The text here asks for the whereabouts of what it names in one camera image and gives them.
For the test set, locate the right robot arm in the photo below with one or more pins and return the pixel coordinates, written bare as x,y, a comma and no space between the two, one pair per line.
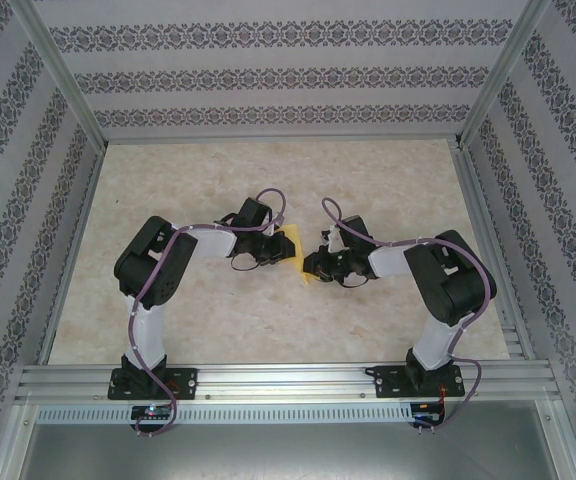
453,280

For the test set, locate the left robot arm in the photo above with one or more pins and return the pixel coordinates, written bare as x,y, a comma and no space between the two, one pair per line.
153,260

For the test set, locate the grey metal sheet panel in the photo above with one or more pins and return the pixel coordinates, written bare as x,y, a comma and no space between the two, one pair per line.
288,452

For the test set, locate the right controller board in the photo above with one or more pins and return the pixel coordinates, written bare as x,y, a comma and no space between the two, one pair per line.
427,412

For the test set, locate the controller board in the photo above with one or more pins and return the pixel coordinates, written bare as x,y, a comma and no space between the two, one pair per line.
150,412
427,412

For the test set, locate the left controller board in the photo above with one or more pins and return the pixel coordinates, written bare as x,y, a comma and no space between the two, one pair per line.
150,412

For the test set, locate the aluminium mounting rail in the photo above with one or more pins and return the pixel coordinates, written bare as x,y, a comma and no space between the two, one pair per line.
288,382

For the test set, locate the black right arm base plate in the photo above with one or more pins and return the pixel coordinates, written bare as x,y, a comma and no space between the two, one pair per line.
390,382

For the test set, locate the aluminium side rail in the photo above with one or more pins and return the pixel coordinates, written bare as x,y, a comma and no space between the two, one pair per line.
70,260
493,260

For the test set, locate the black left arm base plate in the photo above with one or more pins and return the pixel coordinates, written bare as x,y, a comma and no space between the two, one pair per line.
185,382

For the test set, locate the aluminium frame post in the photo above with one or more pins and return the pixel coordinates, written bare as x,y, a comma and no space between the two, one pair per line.
498,75
63,75

